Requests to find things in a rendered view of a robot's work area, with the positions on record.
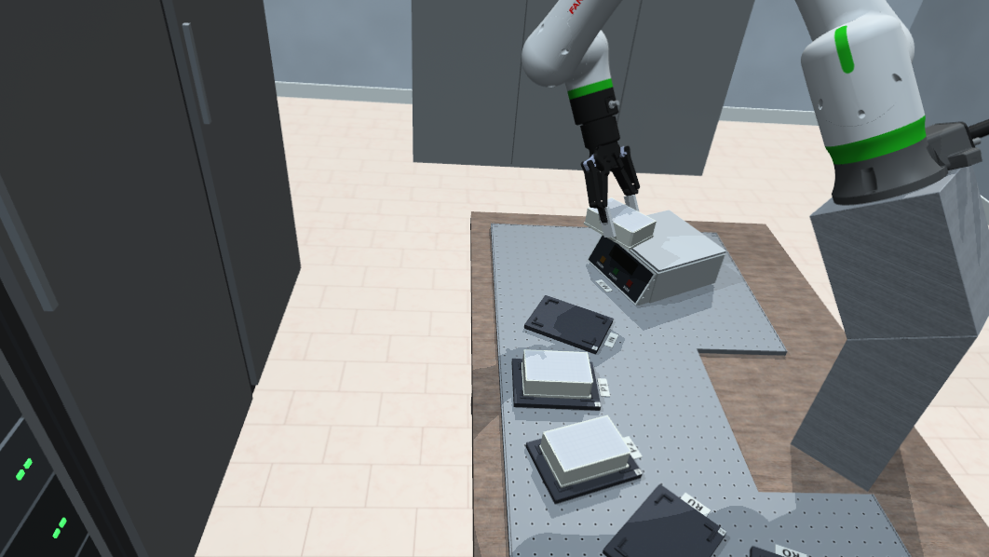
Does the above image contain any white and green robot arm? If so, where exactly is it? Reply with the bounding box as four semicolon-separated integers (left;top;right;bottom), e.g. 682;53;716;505
522;0;989;205

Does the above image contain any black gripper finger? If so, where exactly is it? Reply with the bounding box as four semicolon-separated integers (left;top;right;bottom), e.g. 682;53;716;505
610;146;640;211
581;154;616;238

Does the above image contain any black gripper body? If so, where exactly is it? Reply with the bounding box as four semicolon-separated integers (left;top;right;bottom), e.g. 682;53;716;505
580;115;621;171

